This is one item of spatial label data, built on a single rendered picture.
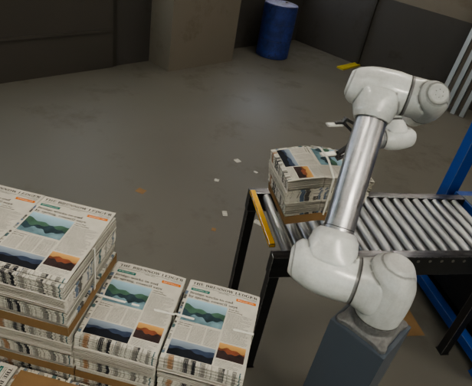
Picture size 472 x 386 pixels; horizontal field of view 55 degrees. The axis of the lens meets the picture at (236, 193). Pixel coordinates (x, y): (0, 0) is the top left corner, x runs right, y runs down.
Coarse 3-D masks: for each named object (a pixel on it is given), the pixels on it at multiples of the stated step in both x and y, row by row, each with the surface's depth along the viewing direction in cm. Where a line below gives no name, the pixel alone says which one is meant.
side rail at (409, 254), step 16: (272, 256) 200; (288, 256) 201; (368, 256) 210; (416, 256) 216; (432, 256) 218; (448, 256) 220; (464, 256) 222; (272, 272) 203; (416, 272) 222; (432, 272) 224; (448, 272) 226; (464, 272) 229
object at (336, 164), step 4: (324, 148) 212; (328, 148) 214; (332, 160) 203; (336, 160) 204; (340, 160) 205; (332, 164) 200; (336, 164) 201; (340, 164) 201; (336, 168) 197; (372, 180) 196; (372, 184) 195; (368, 188) 196; (368, 192) 198; (364, 200) 199
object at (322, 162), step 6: (312, 150) 208; (318, 150) 209; (312, 156) 203; (318, 156) 204; (324, 156) 204; (318, 162) 199; (324, 162) 200; (330, 162) 201; (324, 168) 195; (324, 174) 191; (330, 174) 192; (336, 174) 192; (324, 180) 190; (330, 180) 190; (324, 186) 191; (324, 192) 193; (324, 198) 195; (330, 198) 195; (324, 204) 196
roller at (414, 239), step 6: (384, 198) 256; (384, 204) 254; (390, 204) 251; (390, 210) 249; (396, 210) 248; (396, 216) 244; (396, 222) 242; (402, 222) 239; (402, 228) 237; (408, 228) 235; (408, 234) 232; (414, 234) 231; (414, 240) 228; (420, 240) 227; (414, 246) 227; (420, 246) 224
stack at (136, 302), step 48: (144, 288) 168; (192, 288) 172; (0, 336) 154; (48, 336) 150; (96, 336) 148; (144, 336) 151; (192, 336) 154; (240, 336) 157; (96, 384) 161; (144, 384) 155; (192, 384) 151; (240, 384) 146
